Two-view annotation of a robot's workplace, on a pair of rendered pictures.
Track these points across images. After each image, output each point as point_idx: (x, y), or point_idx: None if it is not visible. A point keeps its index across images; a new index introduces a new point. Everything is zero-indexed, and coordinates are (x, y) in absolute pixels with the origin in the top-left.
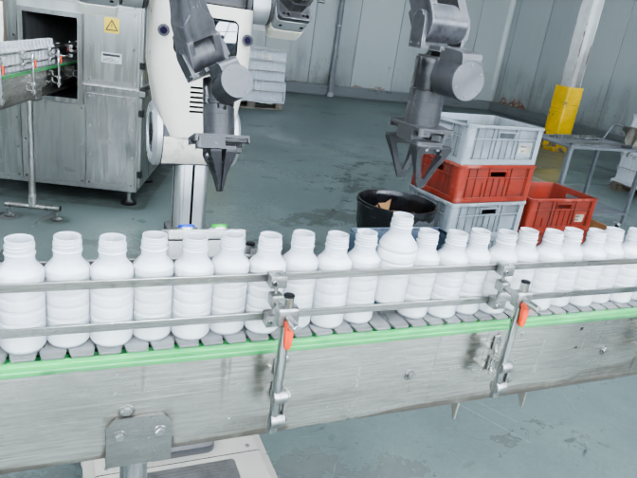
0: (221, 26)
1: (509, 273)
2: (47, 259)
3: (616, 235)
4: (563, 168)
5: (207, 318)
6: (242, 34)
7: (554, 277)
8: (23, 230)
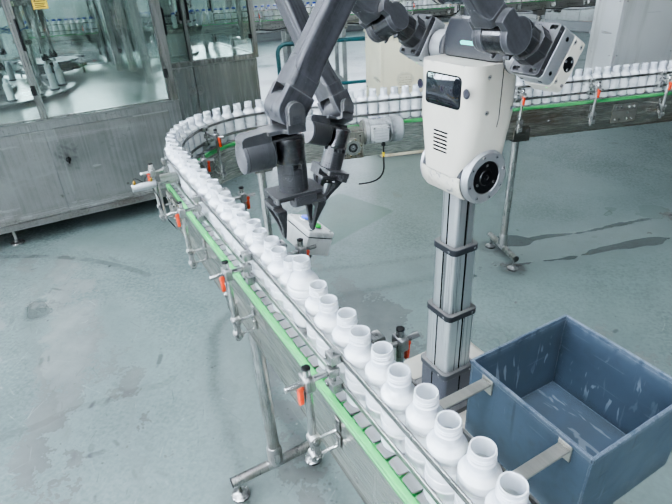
0: (450, 81)
1: (328, 361)
2: (647, 262)
3: (468, 450)
4: None
5: (239, 259)
6: (464, 88)
7: (383, 417)
8: (669, 234)
